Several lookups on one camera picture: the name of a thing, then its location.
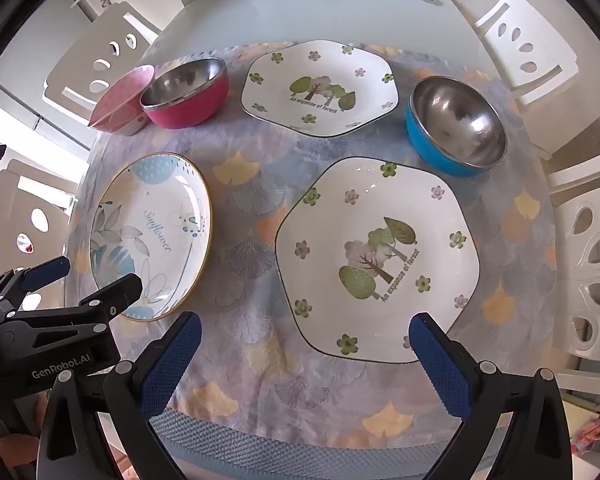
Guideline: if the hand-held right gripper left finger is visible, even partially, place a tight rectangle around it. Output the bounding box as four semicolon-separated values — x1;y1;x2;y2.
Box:
37;311;203;480

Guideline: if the blue steel bowl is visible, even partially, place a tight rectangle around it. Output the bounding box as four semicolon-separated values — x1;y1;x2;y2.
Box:
405;76;508;178

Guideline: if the pink patterned cloth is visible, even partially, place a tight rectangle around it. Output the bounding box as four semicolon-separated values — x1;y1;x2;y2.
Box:
572;405;600;456

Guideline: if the pink steel bowl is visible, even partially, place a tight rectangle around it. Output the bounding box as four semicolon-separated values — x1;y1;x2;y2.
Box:
140;56;230;130

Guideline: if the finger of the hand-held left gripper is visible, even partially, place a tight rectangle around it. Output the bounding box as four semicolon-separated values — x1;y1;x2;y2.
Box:
0;256;72;312
4;272;145;342

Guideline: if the white cutout chair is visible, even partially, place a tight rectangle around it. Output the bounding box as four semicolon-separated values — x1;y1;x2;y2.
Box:
0;159;88;311
474;0;580;106
42;0;161;111
547;150;600;391

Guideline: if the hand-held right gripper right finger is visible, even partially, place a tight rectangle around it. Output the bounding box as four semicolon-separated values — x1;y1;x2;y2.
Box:
408;311;573;480

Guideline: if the white forest print plate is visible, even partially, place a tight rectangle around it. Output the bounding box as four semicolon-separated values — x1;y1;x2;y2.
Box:
241;39;400;138
274;156;482;365

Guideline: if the pink polka dot bowl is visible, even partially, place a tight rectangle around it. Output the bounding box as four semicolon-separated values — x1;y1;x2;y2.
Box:
88;64;157;137

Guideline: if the leaf print tablecloth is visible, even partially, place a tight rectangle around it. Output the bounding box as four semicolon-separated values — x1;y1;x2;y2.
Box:
70;40;563;471

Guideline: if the oval flower print plate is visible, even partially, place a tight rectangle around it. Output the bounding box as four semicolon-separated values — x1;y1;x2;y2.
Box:
89;152;213;323

